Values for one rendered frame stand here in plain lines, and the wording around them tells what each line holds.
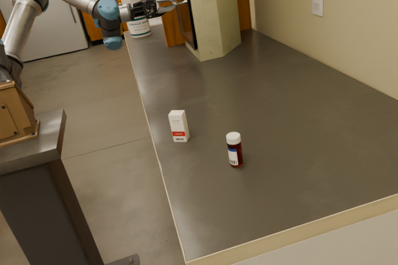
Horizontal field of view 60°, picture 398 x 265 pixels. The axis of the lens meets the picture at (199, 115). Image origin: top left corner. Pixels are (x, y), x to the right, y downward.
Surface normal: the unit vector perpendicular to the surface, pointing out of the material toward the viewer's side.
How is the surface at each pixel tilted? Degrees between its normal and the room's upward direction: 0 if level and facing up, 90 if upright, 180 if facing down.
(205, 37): 90
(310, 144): 0
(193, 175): 0
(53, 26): 90
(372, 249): 90
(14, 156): 0
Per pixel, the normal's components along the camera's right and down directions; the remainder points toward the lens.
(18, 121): 0.33, 0.39
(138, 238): -0.15, -0.88
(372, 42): -0.96, 0.25
